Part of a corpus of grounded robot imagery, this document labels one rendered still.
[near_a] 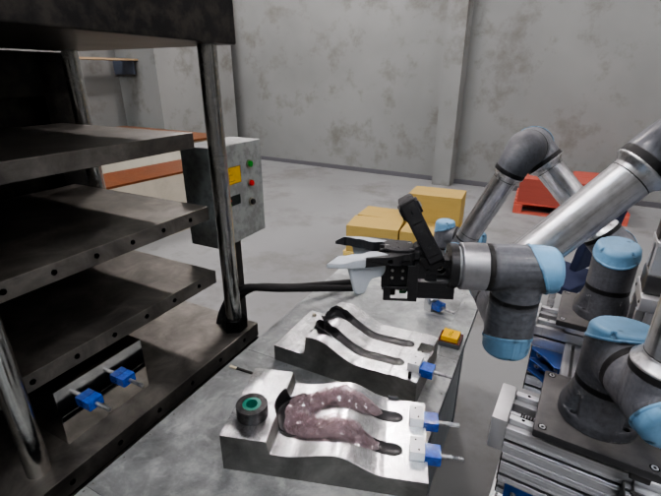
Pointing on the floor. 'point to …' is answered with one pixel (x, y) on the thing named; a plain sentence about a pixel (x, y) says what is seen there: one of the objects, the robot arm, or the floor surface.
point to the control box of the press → (202, 190)
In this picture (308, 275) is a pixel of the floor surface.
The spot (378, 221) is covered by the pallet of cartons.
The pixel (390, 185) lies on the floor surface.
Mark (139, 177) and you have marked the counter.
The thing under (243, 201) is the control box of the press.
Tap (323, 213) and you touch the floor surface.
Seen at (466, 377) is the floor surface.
